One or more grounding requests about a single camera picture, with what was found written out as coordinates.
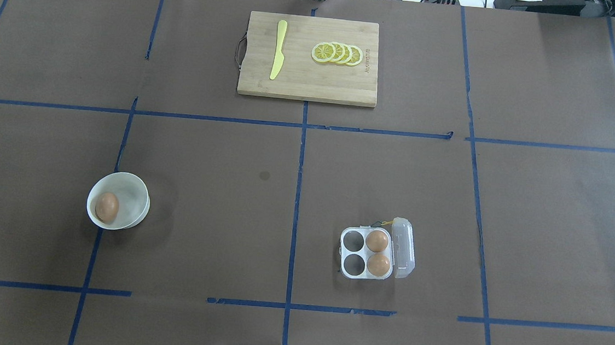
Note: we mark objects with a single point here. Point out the clear plastic egg box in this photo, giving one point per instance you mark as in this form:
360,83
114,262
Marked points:
354,253

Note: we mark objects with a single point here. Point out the brown egg from bowl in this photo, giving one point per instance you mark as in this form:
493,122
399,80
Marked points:
107,206

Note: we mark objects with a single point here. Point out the brown egg upper slot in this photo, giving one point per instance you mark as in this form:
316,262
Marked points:
377,240

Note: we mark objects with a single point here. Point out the brown egg slot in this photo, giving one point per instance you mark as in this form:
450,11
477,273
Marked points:
379,265
377,240

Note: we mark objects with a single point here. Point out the brown egg lower slot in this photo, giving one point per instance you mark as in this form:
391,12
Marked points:
379,265

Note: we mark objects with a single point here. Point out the wooden cutting board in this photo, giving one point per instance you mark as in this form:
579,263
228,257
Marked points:
302,78

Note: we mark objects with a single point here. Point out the front lemon slice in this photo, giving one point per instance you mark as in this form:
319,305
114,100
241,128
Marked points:
323,52

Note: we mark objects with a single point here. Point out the rear lemon slice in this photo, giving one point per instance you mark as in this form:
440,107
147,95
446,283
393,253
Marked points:
356,56

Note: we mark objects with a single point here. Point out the yellow plastic knife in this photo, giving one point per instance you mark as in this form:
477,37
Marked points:
279,57

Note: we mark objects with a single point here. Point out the white bowl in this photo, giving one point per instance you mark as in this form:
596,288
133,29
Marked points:
133,196

